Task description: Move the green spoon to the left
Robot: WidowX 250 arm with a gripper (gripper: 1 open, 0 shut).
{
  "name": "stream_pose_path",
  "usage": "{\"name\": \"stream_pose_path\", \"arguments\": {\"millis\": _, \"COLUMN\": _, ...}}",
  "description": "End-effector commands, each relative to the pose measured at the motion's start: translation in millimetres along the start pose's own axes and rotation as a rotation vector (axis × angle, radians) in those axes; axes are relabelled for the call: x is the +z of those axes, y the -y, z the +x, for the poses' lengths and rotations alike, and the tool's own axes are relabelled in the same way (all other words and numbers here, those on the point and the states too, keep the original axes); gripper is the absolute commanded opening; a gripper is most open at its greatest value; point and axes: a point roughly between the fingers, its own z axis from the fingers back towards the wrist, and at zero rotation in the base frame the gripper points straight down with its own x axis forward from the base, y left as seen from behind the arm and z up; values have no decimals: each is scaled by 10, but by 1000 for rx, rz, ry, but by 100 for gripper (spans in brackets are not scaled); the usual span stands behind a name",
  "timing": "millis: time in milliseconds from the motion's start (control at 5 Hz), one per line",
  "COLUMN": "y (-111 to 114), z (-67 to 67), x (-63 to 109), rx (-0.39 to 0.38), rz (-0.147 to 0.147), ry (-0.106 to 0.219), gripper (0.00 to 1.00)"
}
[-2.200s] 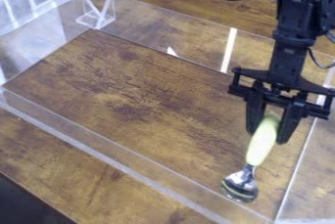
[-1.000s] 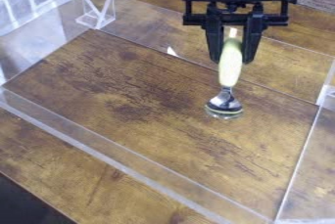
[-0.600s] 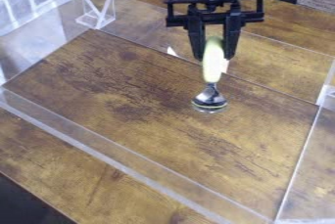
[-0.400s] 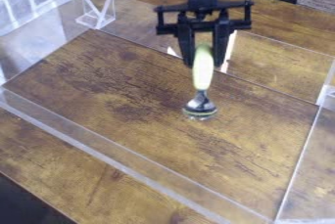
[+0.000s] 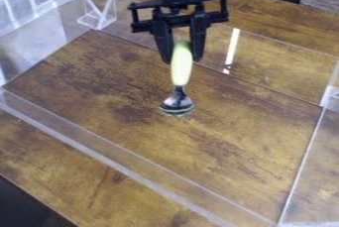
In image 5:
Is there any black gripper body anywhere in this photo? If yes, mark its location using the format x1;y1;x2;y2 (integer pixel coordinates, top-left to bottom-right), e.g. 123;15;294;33
127;0;230;33

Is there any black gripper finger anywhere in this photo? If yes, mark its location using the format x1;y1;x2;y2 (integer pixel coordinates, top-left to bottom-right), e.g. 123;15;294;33
190;14;210;61
151;21;174;63

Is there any green handled metal spoon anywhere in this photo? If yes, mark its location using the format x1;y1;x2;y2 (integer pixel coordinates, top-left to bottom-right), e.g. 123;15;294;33
159;41;195;115

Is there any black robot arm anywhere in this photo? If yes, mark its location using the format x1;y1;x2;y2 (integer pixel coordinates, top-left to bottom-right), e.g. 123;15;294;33
127;0;230;63

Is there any clear acrylic corner bracket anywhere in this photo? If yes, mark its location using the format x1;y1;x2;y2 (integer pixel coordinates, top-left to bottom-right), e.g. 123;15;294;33
78;0;116;30

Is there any clear acrylic enclosure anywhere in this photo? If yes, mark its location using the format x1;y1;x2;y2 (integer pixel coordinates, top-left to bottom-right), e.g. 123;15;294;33
0;0;339;227

